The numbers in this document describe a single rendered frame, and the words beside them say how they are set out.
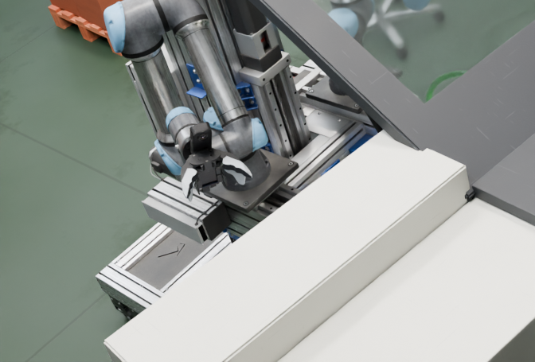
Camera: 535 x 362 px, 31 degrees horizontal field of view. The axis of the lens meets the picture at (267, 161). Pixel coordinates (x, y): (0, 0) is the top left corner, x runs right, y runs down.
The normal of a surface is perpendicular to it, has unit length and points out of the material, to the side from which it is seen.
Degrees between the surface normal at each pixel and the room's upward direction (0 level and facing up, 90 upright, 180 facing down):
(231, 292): 0
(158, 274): 0
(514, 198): 0
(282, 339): 90
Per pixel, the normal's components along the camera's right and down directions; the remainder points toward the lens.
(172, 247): -0.26, -0.77
